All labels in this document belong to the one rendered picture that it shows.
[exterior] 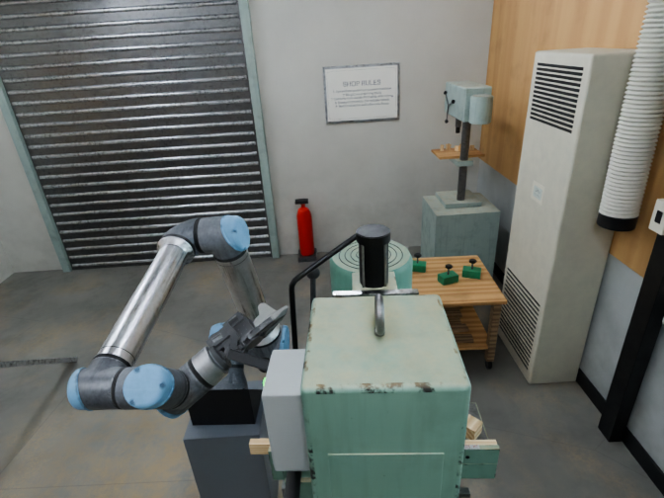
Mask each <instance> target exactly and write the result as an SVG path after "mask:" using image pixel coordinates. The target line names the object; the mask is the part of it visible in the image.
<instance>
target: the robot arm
mask: <svg viewBox="0 0 664 498"><path fill-rule="evenodd" d="M249 245H250V235H249V229H248V226H247V224H246V222H245V221H244V219H243V218H242V217H240V216H238V215H225V216H212V217H197V218H192V219H189V220H186V221H184V222H182V223H179V224H178V225H176V226H174V227H172V228H171V229H169V230H168V231H167V232H166V233H165V234H164V235H163V236H162V237H161V238H160V240H159V242H158V244H157V252H158V253H157V255H156V257H155V258H154V260H153V262H152V263H151V265H150V267H149V268H148V270H147V272H146V273H145V275H144V277H143V278H142V280H141V282H140V283H139V285H138V287H137V288H136V290H135V292H134V293H133V295H132V297H131V298H130V300H129V302H128V303H127V305H126V307H125V308H124V311H123V312H122V314H121V316H120V317H119V319H118V321H117V322H116V324H115V325H114V327H113V329H112V330H111V332H110V334H109V335H108V337H107V339H106V340H105V342H104V344H103V345H102V347H101V349H100V350H99V352H98V354H97V355H96V356H95V357H94V358H93V360H92V362H91V363H90V365H89V367H88V368H81V369H78V370H76V371H75V372H74V373H73V374H72V375H71V377H70V379H69V381H68V384H67V398H68V401H69V403H70V404H71V405H72V407H74V408H75V409H78V410H87V411H93V410H117V409H122V410H137V409H140V410H151V409H157V411H158V412H159V413H161V414H162V415H163V416H165V417H168V418H170V419H175V418H178V417H179V416H181V415H183V414H184V413H186V412H187V411H188V409H189V408H190V407H191V406H192V405H194V404H195V403H196V402H197V401H198V400H199V399H200V398H202V397H203V396H204V395H205V394H206V393H207V392H209V391H210V390H220V389H243V388H245V389H248V383H247V380H246V377H245V373H244V365H248V366H251V367H254V368H257V369H259V371H260V372H262V373H266V372H267V370H268V366H269V362H270V359H271V355H272V353H273V351H274V350H288V349H289V348H290V331H289V328H288V327H287V325H280V322H281V321H282V319H283V318H284V317H285V316H286V314H287V311H288V309H289V308H288V306H287V305H286V306H284V307H282V308H281V309H279V310H278V311H276V310H275V309H274V308H272V307H271V306H269V305H268V304H267V302H266V300H265V297H264V294H263V291H262V289H261V286H260V283H259V280H258V277H257V274H256V272H255V269H254V266H253V263H252V260H251V258H250V255H249V252H248V247H249ZM201 253H212V255H213V258H214V259H215V260H216V262H217V265H218V266H219V268H220V271H221V273H222V275H223V278H224V280H225V282H226V284H227V287H228V289H229V291H230V294H231V296H232V298H233V301H234V303H235V305H236V308H237V310H238V312H236V313H235V314H234V315H233V316H232V317H230V318H229V319H228V320H227V321H226V322H223V323H217V324H214V325H212V326H211V328H210V332H209V336H208V340H206V343H207V345H208V347H204V348H202V349H201V350H200V351H199V352H198V353H196V354H195V355H194V356H193V357H192V358H191V359H189V360H188V361H187V362H186V363H185V364H183V365H182V366H181V367H180V368H179V369H178V370H175V369H171V368H166V367H163V366H161V365H157V364H146V365H142V366H139V367H134V364H135V362H136V360H137V358H138V356H139V354H140V352H141V350H142V348H143V346H144V344H145V342H146V340H147V338H148V336H149V334H150V332H151V330H152V328H153V326H154V324H155V322H156V320H157V318H158V316H159V314H160V312H161V310H162V308H163V306H164V304H165V302H166V300H167V298H168V296H169V294H170V292H171V290H172V288H173V286H174V285H175V283H176V281H177V280H178V278H179V276H180V274H181V272H182V270H183V268H184V266H185V265H188V264H190V263H191V262H192V261H193V259H194V257H195V256H197V255H199V254H201ZM234 316H235V317H234ZM233 317H234V318H233Z"/></svg>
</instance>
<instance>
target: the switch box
mask: <svg viewBox="0 0 664 498"><path fill-rule="evenodd" d="M304 356H305V349H298V350H274V351H273V353H272V355H271V359H270V362H269V366H268V370H267V375H266V379H265V383H264V387H263V391H262V395H261V396H262V402H263V408H264V413H265V419H266V425H267V430H268V436H269V442H270V447H271V453H272V459H273V465H274V468H275V470H276V471H307V470H310V469H309V461H308V452H307V444H306V437H305V429H304V420H303V412H302V404H301V395H300V385H301V378H302V370H303V363H304Z"/></svg>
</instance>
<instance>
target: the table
mask: <svg viewBox="0 0 664 498"><path fill-rule="evenodd" d="M468 415H471V416H473V417H475V418H476V419H478V420H480V421H482V419H481V416H480V413H479V411H478V408H477V405H476V403H469V410H468ZM476 440H489V439H488V436H487V433H486V431H485V428H484V425H483V423H482V430H481V433H480V435H479V436H478V437H477V439H476ZM496 468H497V463H463V464H462V470H461V478H495V474H496ZM271 470H272V474H273V479H274V480H285V478H284V477H283V472H282V471H276V470H275V468H274V466H273V465H271Z"/></svg>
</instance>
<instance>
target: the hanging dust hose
mask: <svg viewBox="0 0 664 498"><path fill-rule="evenodd" d="M647 2H648V3H650V4H648V5H647V6H646V8H648V10H646V11H644V12H645V13H646V14H647V15H645V16H643V18H645V19H646V20H644V21H642V23H643V24H645V25H643V26H641V27H642V28H643V30H641V31H640V33H641V34H642V35H640V36H639V38H640V39H641V40H639V41H637V42H638V43H639V44H638V45H637V46H636V47H637V48H638V49H637V50H635V52H636V54H635V55H634V57H635V59H634V60H633V62H635V63H634V64H632V65H631V66H632V67H633V68H632V69H631V70H630V71H632V72H631V73H629V74H628V75H629V76H631V77H629V78H628V80H629V82H627V83H626V84H627V85H629V86H627V87H626V89H627V91H625V93H626V95H625V96H623V97H624V98H625V100H623V102H624V104H622V107H623V108H622V109H621V111H622V113H620V115H621V117H619V119H620V121H619V122H618V124H619V125H617V128H618V129H617V130H616V132H617V133H616V134H615V136H616V137H615V138H614V140H615V141H614V146H613V150H612V152H613V153H612V154H611V156H612V157H611V158H610V160H612V161H610V162H609V163H610V164H611V165H609V166H608V167H609V169H608V170H607V171H608V173H607V175H608V176H607V177H606V179H607V180H606V181H605V183H606V184H605V185H604V186H605V188H604V189H603V190H604V192H603V195H602V199H601V203H600V209H599V213H598V218H597V224H598V225H599V226H601V227H603V228H605V229H609V230H612V231H632V230H634V229H635V227H636V224H637V220H638V217H639V213H640V209H641V205H642V201H643V199H642V198H644V195H643V194H645V192H644V190H646V188H645V187H646V186H647V184H646V183H647V182H648V180H646V179H648V178H649V177H648V176H647V175H649V174H650V173H649V172H648V171H650V170H651V169H650V168H649V167H651V166H652V165H651V164H650V163H652V162H653V160H651V159H653V158H654V156H653V154H655V152H654V150H656V148H655V146H657V144H656V143H655V142H657V141H658V139H656V138H658V137H659V135H658V134H659V133H660V131H659V129H661V128H662V127H661V126H660V125H663V123H661V122H662V121H664V119H663V118H662V117H664V114H663V113H664V0H648V1H647Z"/></svg>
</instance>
